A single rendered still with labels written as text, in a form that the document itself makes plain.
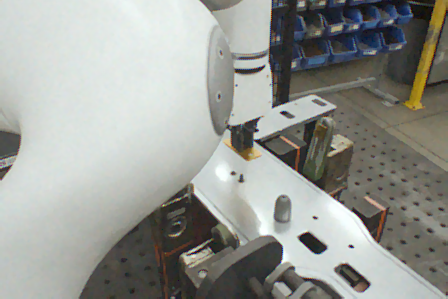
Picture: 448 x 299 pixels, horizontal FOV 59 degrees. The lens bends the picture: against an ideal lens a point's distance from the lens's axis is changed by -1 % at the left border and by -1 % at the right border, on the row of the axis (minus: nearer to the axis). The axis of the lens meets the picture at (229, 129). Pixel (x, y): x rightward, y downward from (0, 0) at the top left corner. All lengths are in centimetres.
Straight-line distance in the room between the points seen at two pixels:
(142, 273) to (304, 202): 47
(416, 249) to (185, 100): 107
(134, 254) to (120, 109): 96
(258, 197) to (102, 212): 62
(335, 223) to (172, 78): 62
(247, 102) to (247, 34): 13
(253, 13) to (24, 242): 50
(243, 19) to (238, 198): 35
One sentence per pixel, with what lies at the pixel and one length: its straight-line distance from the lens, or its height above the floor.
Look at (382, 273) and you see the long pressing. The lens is 71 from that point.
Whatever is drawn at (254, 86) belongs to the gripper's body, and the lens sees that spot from 69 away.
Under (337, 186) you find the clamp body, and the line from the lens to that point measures 94.
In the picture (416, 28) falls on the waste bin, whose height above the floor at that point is 52.
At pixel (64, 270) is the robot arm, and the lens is 22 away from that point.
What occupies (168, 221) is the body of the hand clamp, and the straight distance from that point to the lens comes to 73.
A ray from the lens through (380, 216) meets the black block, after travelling 84.
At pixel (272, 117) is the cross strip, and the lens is 105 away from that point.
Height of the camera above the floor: 152
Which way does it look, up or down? 31 degrees down
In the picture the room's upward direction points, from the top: straight up
